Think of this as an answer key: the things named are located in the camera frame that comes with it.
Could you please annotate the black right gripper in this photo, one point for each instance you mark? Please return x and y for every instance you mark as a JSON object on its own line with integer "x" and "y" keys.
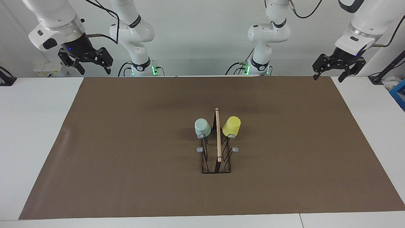
{"x": 79, "y": 47}

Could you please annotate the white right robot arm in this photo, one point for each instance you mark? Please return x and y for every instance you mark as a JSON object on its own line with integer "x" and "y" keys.
{"x": 133, "y": 31}

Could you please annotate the black table clamp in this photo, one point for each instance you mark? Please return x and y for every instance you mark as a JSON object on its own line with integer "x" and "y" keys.
{"x": 6, "y": 80}

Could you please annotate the pale green plastic cup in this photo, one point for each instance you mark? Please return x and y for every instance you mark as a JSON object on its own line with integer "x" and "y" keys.
{"x": 202, "y": 128}

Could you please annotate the white wall socket box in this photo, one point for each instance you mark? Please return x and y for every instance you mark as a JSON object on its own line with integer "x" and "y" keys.
{"x": 47, "y": 68}

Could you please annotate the blue box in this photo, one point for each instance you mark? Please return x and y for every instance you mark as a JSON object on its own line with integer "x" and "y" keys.
{"x": 399, "y": 95}

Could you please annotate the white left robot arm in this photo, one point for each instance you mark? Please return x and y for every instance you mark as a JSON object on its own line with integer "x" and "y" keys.
{"x": 269, "y": 33}

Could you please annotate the white plastic bag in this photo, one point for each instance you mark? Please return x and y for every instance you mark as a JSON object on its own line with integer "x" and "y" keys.
{"x": 390, "y": 83}

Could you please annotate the brown table mat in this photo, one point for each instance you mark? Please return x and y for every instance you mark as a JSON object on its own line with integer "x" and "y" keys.
{"x": 126, "y": 177}

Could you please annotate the yellow plastic cup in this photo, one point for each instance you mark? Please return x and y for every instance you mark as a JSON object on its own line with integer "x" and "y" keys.
{"x": 231, "y": 126}

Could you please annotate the black stand pole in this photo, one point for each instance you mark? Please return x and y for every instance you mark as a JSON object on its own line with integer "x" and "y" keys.
{"x": 390, "y": 65}

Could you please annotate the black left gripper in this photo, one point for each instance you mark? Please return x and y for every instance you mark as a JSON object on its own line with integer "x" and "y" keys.
{"x": 346, "y": 58}

